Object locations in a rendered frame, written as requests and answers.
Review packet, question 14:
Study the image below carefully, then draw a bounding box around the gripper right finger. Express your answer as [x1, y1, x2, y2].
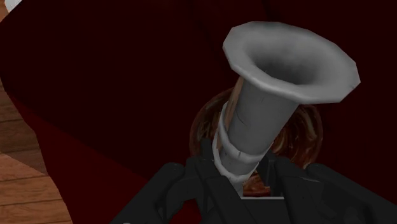
[254, 149, 397, 224]

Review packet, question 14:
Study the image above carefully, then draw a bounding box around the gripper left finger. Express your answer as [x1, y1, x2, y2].
[109, 137, 258, 224]

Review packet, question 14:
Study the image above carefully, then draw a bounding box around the grey flared vase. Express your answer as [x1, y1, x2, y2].
[211, 20, 361, 197]

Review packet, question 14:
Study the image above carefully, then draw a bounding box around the brown round bowl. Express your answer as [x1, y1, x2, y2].
[188, 87, 324, 198]

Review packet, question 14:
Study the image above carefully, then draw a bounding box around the dark red sofa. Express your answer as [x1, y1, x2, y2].
[0, 0, 397, 224]

